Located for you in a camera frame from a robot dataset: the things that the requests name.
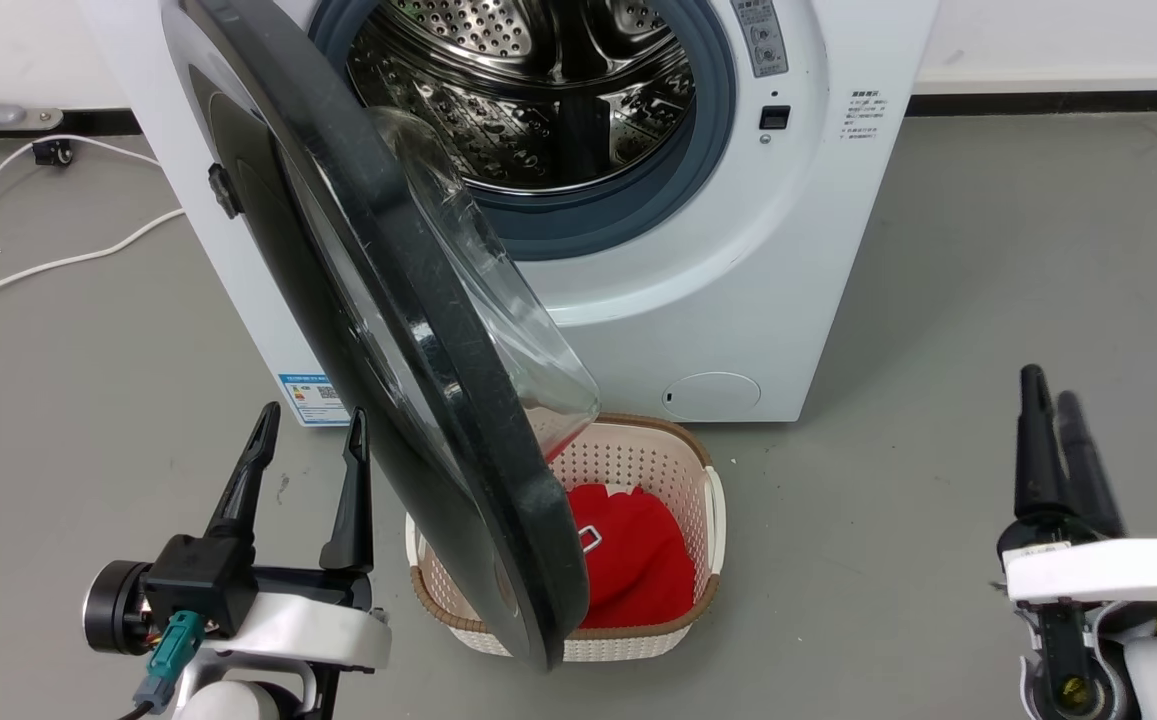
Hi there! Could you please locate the teal connector cable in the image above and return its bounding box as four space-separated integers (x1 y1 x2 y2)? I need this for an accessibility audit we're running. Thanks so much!
131 610 208 718

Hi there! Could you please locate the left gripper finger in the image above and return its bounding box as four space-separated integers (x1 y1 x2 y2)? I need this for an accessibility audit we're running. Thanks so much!
319 407 376 573
204 401 282 542

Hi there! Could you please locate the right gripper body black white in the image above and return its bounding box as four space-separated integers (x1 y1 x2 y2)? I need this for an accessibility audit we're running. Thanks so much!
996 510 1157 606

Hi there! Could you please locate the black round washing machine door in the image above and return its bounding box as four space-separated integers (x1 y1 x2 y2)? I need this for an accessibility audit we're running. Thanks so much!
160 0 602 672

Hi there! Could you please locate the printed warning text label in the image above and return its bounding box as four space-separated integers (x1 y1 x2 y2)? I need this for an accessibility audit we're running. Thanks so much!
841 88 888 141

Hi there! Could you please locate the round white filter cover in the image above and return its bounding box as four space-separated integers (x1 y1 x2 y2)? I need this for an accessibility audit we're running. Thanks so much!
662 372 763 420

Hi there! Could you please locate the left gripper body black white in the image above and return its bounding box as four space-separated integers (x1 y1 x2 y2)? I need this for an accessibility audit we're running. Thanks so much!
84 534 393 671

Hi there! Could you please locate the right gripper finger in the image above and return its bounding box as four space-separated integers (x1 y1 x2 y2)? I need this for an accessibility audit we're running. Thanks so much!
1013 364 1071 521
1054 390 1126 538

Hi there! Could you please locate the white front-load washing machine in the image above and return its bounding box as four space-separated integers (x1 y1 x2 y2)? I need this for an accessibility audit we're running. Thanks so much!
78 0 942 428

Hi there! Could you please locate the grey instruction sticker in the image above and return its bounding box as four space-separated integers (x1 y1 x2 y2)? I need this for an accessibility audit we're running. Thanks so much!
731 0 790 79

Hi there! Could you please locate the grey-blue rubber door gasket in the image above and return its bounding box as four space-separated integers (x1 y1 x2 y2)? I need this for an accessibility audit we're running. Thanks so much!
308 0 740 263

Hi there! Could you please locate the steel perforated washer drum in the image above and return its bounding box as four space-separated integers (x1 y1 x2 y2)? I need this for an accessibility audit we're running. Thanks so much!
347 0 697 193

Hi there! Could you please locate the blue energy label sticker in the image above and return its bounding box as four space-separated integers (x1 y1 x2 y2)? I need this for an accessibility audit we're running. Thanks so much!
277 373 352 428

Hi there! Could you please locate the white plastic laundry basket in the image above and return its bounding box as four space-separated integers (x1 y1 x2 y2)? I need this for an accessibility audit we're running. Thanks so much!
405 412 728 664

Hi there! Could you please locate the red garment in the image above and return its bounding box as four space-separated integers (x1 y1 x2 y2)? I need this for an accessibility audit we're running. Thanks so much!
545 433 698 631

